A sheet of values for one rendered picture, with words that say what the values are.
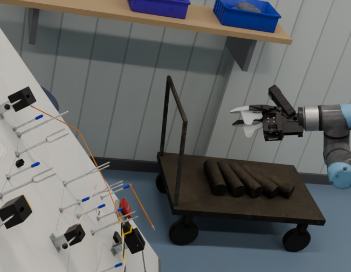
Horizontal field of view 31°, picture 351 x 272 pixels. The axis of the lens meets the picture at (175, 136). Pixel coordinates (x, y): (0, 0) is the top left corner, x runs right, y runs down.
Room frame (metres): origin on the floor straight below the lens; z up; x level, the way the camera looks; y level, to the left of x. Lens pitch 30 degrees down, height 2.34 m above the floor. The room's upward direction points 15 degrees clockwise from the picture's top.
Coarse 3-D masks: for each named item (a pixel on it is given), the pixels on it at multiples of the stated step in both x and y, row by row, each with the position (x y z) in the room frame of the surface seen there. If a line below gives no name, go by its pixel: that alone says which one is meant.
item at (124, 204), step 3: (123, 198) 1.66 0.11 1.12; (123, 201) 1.64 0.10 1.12; (126, 201) 1.66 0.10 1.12; (123, 204) 1.63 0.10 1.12; (126, 204) 1.64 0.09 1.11; (123, 207) 1.61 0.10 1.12; (126, 207) 1.63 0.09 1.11; (129, 207) 1.65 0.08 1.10; (123, 210) 1.61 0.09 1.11; (126, 210) 1.61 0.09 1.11; (129, 210) 1.64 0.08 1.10; (123, 213) 1.62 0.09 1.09; (126, 213) 1.61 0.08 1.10; (129, 216) 1.61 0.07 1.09
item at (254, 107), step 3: (252, 105) 1.67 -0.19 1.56; (255, 105) 1.67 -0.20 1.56; (258, 105) 1.67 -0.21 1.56; (261, 105) 1.67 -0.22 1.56; (264, 105) 1.67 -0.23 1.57; (267, 105) 1.68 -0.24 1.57; (249, 108) 1.67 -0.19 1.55; (252, 108) 1.67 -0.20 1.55; (255, 108) 1.67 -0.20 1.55; (258, 108) 1.67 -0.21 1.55; (261, 108) 1.67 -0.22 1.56; (264, 108) 1.67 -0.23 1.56; (267, 108) 1.67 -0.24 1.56; (270, 108) 1.68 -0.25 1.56; (273, 108) 1.68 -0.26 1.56; (264, 111) 1.67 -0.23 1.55; (267, 111) 1.67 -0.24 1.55
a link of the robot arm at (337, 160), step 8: (336, 152) 1.60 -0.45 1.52; (344, 152) 1.60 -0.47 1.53; (328, 160) 1.58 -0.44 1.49; (336, 160) 1.55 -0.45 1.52; (344, 160) 1.55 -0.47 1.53; (328, 168) 1.55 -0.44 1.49; (336, 168) 1.52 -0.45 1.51; (344, 168) 1.52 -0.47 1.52; (328, 176) 1.53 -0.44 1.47; (336, 176) 1.51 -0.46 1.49; (344, 176) 1.51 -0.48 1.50; (336, 184) 1.51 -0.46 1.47; (344, 184) 1.51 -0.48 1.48
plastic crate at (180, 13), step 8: (128, 0) 3.21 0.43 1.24; (136, 0) 3.09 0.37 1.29; (144, 0) 3.11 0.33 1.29; (152, 0) 3.12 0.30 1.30; (160, 0) 3.13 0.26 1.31; (168, 0) 3.14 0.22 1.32; (176, 0) 3.36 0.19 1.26; (184, 0) 3.26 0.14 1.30; (136, 8) 3.10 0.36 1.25; (144, 8) 3.11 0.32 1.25; (152, 8) 3.12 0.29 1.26; (160, 8) 3.14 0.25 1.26; (168, 8) 3.15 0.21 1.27; (176, 8) 3.16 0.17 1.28; (184, 8) 3.18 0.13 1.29; (168, 16) 3.15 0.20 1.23; (176, 16) 3.17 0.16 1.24; (184, 16) 3.18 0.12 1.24
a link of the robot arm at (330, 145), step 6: (324, 138) 1.68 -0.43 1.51; (330, 138) 1.66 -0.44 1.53; (336, 138) 1.65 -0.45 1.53; (342, 138) 1.66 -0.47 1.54; (348, 138) 1.67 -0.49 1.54; (324, 144) 1.68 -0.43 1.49; (330, 144) 1.66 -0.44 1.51; (336, 144) 1.64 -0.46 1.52; (342, 144) 1.65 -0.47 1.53; (348, 144) 1.67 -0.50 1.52; (324, 150) 1.67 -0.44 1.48; (330, 150) 1.63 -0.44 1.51; (348, 150) 1.63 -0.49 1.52; (324, 156) 1.68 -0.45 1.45
